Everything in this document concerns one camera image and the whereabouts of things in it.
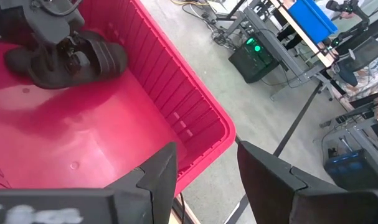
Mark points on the grey metal table frame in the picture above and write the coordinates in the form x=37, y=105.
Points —
x=282, y=53

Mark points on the black rubber slide sandal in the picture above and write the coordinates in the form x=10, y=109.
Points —
x=17, y=60
x=107, y=59

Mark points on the red plastic bin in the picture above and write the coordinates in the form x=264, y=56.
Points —
x=98, y=130

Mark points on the blue plastic bin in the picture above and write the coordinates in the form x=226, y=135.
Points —
x=311, y=18

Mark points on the black computer tower blue light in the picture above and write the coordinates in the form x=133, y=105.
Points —
x=350, y=169

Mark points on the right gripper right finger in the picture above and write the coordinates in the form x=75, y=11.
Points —
x=285, y=199

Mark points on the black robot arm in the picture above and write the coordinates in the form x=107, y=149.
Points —
x=358, y=12

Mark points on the black office chair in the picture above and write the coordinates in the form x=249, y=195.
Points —
x=363, y=53

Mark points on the black computer tower green light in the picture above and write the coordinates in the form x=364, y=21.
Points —
x=254, y=65

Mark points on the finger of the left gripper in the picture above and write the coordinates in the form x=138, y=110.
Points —
x=47, y=57
x=74, y=56

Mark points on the person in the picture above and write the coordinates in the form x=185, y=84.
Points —
x=285, y=34

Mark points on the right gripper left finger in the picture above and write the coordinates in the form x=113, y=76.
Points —
x=83, y=205

